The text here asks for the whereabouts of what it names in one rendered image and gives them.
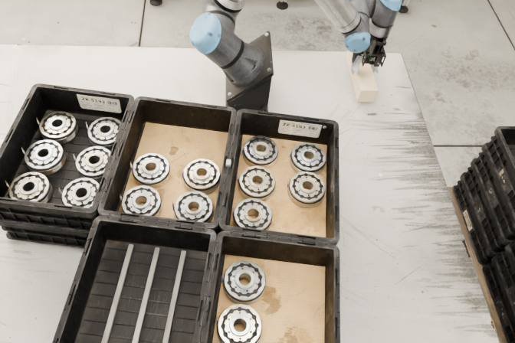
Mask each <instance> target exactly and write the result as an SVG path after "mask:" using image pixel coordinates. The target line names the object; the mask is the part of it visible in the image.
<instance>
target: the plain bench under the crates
mask: <svg viewBox="0 0 515 343"><path fill-rule="evenodd" d="M347 52H348V51H296V50H272V58H273V68H274V75H273V76H272V78H271V88H270V94H269V100H268V112H271V113H283V114H288V115H295V116H306V117H313V118H319V119H331V120H335V121H336V122H338V124H339V149H340V240H339V242H338V244H337V245H336V246H337V247H338V248H339V250H340V343H500V340H499V338H498V335H497V331H496V329H495V326H494V322H493V319H492V317H491V314H490V310H489V308H488V306H487V302H486V299H485V297H484V293H483V290H482V288H481V284H480V281H479V279H478V276H477V273H476V270H475V268H474V264H473V261H472V259H471V255H470V252H469V249H468V247H467V243H466V240H465V239H464V235H463V232H462V229H461V225H460V223H459V220H458V216H457V214H456V211H455V209H454V205H453V203H452V200H451V196H450V194H449V191H448V187H447V185H446V182H445V179H444V176H443V173H442V171H441V167H440V165H439V162H438V158H437V155H436V153H435V149H434V146H433V144H432V141H431V138H430V135H429V133H428V129H427V126H426V124H425V120H424V117H423V115H422V111H421V108H420V106H419V104H418V100H417V97H416V95H415V91H414V88H413V86H412V82H411V79H410V76H409V74H408V70H407V68H406V65H405V62H404V59H403V56H402V54H400V53H399V52H386V53H385V54H386V58H385V61H384V63H383V65H382V67H381V64H380V65H379V67H378V68H379V74H377V73H376V72H374V73H373V75H374V78H375V81H376V86H377V89H378V92H377V94H376V98H375V99H374V101H373V102H357V100H356V95H355V90H354V87H353V82H352V78H351V74H350V71H349V65H348V62H347V58H346V55H347ZM37 83H44V84H50V85H57V86H63V87H75V88H81V89H88V90H99V91H106V92H112V93H124V94H129V95H132V96H133V97H134V99H135V98H137V97H138V96H147V97H154V98H160V99H167V100H178V101H185V102H191V103H203V104H209V105H216V106H225V74H224V72H223V70H222V69H221V68H220V67H219V66H217V65H216V64H215V63H213V62H212V61H211V60H209V59H208V58H207V57H206V56H205V55H204V54H202V53H200V52H199V51H197V49H196V48H192V47H124V46H89V45H54V44H0V139H5V137H6V135H7V134H8V131H9V129H10V128H11V125H12V123H13V122H14V120H15V118H16V116H17V115H18V112H19V110H20V108H21V106H22V105H23V103H24V101H25V99H26V97H27V95H28V93H29V91H30V90H31V88H32V86H34V85H35V84H37ZM6 233H7V231H4V230H3V229H2V227H0V343H52V341H53V339H54V335H55V332H56V330H57V326H58V323H59V321H60V318H61V314H62V312H63V309H64V305H65V303H66V301H67V297H68V294H69V292H70V289H71V285H72V282H73V280H74V276H75V273H76V271H77V267H78V264H79V262H80V258H81V256H82V253H83V251H84V248H77V247H66V246H59V245H53V244H46V243H35V242H28V241H21V240H10V239H8V238H7V237H6Z"/></svg>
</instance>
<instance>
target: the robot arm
mask: <svg viewBox="0 0 515 343"><path fill-rule="evenodd" d="M314 1H315V2H316V3H317V4H318V5H319V6H320V8H321V9H322V10H323V12H324V13H325V14H326V16H327V17H328V18H329V19H330V20H331V21H332V23H333V24H334V25H335V26H336V27H337V29H338V30H339V31H340V33H341V34H342V35H343V37H344V38H345V41H344V42H345V45H346V49H347V50H348V51H350V52H353V56H352V63H351V72H352V74H353V73H354V72H355V73H356V74H357V73H358V71H359V65H360V63H361V61H362V66H364V64H369V65H372V66H371V67H372V72H373V73H374V72H376V73H377V74H379V68H378V67H379V65H380V64H381V67H382V65H383V63H384V61H385V58H386V54H385V49H384V47H383V46H385V45H386V43H387V42H386V39H387V38H388V36H389V34H390V31H391V30H392V27H393V26H394V22H395V18H396V16H397V14H398V12H399V9H400V6H401V3H402V0H314ZM245 2H246V1H245V0H203V7H202V14H201V15H200V16H198V17H197V19H196V20H195V22H194V25H193V26H192V27H191V30H190V35H189V38H190V41H191V43H192V45H193V46H194V47H195V48H196V49H197V51H199V52H200V53H202V54H204V55H205V56H206V57H207V58H208V59H209V60H211V61H212V62H213V63H215V64H216V65H217V66H219V67H220V68H221V69H222V70H223V72H224V74H225V76H226V77H227V78H228V80H229V82H230V83H232V84H233V85H234V86H236V87H243V86H245V85H247V84H249V83H250V82H251V81H252V80H254V79H255V78H256V76H257V75H258V74H259V73H260V72H261V69H262V67H263V66H264V60H265V56H264V52H263V51H262V50H261V49H260V48H258V47H256V46H254V45H251V44H249V43H246V42H243V41H242V40H241V39H240V38H239V37H238V36H237V35H236V34H235V22H236V18H237V16H238V14H239V13H240V11H241V10H242V8H243V7H244V5H245ZM370 18H371V20H370V22H369V19H370ZM383 57H384V60H383V61H382V59H383ZM363 61H364V62H363Z"/></svg>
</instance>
